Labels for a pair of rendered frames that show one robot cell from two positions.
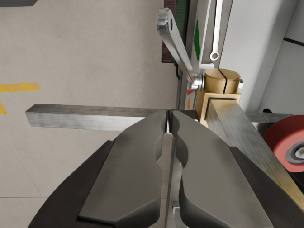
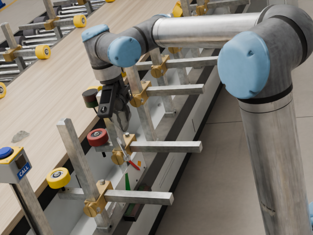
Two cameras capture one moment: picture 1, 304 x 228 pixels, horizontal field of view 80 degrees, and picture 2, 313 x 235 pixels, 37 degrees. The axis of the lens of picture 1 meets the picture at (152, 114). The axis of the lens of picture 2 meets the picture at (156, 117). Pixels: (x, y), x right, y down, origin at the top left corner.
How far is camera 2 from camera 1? 153 cm
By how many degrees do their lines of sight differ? 37
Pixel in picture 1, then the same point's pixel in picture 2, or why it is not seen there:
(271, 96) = (99, 177)
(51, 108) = (189, 148)
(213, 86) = (120, 154)
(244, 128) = (112, 134)
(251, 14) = not seen: hidden behind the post
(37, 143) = not seen: outside the picture
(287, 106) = (94, 166)
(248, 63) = not seen: hidden behind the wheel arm
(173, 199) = (173, 118)
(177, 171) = (163, 135)
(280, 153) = (103, 133)
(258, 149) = (109, 127)
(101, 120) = (167, 144)
